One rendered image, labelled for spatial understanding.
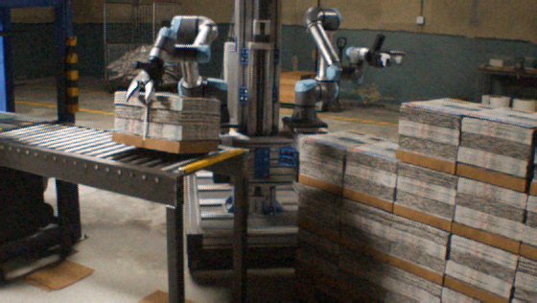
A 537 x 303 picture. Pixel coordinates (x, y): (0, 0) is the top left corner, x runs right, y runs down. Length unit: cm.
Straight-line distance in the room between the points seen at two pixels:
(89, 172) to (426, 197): 138
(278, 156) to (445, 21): 628
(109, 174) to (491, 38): 739
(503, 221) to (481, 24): 705
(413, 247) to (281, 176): 109
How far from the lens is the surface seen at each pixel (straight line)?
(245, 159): 253
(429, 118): 225
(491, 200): 216
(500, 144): 210
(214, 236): 314
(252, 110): 322
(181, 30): 285
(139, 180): 224
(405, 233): 240
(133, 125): 244
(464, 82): 910
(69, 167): 252
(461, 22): 909
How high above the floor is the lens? 137
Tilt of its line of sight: 13 degrees down
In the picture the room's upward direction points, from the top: 2 degrees clockwise
